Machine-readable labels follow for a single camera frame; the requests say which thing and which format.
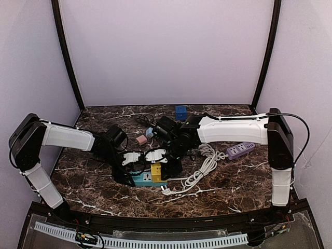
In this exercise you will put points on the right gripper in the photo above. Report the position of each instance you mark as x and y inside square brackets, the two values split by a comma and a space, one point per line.
[171, 167]

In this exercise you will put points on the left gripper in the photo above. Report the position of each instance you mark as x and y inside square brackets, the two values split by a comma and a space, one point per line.
[120, 168]

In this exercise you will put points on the yellow cube plug adapter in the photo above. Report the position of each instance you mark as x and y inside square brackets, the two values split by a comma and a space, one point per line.
[156, 172]

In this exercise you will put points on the teal power strip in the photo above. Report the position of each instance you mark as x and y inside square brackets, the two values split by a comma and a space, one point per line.
[145, 180]

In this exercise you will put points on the light blue USB charger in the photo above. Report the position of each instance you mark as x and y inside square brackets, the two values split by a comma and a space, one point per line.
[149, 133]

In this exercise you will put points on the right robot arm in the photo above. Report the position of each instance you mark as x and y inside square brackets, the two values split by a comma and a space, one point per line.
[269, 129]

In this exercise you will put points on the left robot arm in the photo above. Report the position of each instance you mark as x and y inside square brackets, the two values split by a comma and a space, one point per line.
[35, 138]

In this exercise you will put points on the white three-pin plug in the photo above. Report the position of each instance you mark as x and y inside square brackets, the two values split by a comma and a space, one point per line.
[166, 191]

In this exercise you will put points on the pink USB charger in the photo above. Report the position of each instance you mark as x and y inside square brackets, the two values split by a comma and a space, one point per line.
[141, 140]

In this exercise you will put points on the dark blue cube adapter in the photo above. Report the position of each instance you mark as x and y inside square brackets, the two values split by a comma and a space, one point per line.
[181, 113]

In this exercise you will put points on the purple power strip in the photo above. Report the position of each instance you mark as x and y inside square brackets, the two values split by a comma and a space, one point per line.
[239, 150]

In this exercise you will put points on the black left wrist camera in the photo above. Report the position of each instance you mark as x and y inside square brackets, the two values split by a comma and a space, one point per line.
[116, 136]

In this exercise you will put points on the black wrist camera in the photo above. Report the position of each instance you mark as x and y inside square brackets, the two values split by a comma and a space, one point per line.
[116, 136]
[165, 129]

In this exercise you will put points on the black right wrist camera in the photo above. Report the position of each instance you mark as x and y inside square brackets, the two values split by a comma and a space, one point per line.
[165, 129]

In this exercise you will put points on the black front rail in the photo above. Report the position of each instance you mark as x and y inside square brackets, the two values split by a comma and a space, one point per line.
[245, 222]

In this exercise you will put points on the black frame post left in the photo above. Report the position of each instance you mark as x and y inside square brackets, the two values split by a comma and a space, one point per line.
[65, 53]

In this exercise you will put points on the black frame post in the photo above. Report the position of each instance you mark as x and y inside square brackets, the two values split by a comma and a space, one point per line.
[65, 53]
[268, 53]

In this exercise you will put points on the black frame post right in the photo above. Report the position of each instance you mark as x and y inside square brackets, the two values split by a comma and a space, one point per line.
[268, 53]

